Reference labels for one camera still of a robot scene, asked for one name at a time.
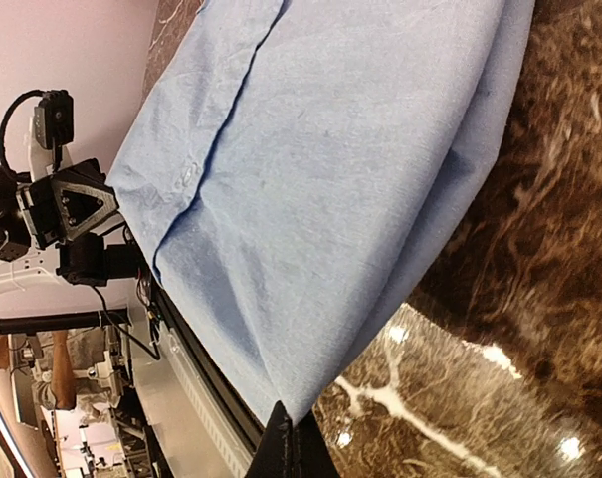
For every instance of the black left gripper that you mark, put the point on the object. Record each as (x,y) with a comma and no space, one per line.
(64,206)

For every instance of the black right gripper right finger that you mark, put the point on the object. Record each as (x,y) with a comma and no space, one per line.
(310,455)

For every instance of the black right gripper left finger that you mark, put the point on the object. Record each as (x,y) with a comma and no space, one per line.
(273,458)

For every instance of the light blue button shirt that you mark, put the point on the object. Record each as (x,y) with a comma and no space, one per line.
(299,166)

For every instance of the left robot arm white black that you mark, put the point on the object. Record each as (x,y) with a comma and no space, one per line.
(22,264)

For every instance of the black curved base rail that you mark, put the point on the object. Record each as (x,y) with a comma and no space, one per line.
(242,421)

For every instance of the white slotted cable duct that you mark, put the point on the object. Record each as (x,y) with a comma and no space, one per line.
(216,422)

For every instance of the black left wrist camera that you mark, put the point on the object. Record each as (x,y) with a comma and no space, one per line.
(54,119)

